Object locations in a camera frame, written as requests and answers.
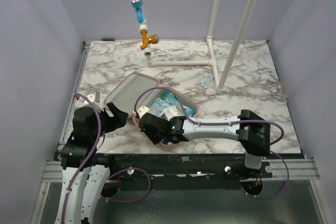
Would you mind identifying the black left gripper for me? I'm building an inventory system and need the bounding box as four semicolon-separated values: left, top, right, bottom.
91;102;129;141

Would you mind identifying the clear zip bag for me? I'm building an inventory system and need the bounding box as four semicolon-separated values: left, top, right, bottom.
163;105;180;120

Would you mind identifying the white blue gauze packet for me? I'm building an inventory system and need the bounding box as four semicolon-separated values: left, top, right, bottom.
149;98;170;117

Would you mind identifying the pink medicine kit case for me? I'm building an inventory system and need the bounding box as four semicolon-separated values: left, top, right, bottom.
104;71;199;151

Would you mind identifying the blue cotton swab packet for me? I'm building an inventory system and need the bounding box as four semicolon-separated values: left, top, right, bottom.
162;92;196;117

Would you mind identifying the small blue white sachet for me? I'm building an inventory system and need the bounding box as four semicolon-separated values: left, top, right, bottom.
199;73;214;89

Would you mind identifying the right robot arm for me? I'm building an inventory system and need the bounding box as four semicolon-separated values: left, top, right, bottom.
139;110;270;178

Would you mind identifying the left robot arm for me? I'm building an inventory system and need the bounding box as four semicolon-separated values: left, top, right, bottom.
55;102;129;223

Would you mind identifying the orange brass faucet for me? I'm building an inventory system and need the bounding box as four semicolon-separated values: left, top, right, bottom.
140;29;160;50

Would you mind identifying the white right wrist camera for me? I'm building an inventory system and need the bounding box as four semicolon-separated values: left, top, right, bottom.
134;106;150;119

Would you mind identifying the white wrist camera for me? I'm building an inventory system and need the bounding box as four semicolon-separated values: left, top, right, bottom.
77;91;103;112
134;106;150;119

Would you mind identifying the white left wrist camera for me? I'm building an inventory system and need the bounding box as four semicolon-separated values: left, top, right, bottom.
77;91;103;112

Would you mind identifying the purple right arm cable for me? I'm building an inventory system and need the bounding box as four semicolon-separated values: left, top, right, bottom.
133;86;290;200

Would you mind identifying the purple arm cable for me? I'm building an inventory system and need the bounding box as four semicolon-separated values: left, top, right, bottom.
61;93;152;224
133;86;290;200

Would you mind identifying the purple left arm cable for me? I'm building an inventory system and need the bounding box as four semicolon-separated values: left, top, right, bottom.
61;93;152;224

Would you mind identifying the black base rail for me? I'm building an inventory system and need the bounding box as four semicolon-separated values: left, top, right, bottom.
110;154;272;190

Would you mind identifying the blue valve handle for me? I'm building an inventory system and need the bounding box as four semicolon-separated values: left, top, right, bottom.
130;0;144;24

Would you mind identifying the white PVC pipe frame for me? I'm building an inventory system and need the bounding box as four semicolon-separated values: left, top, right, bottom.
139;0;257;94

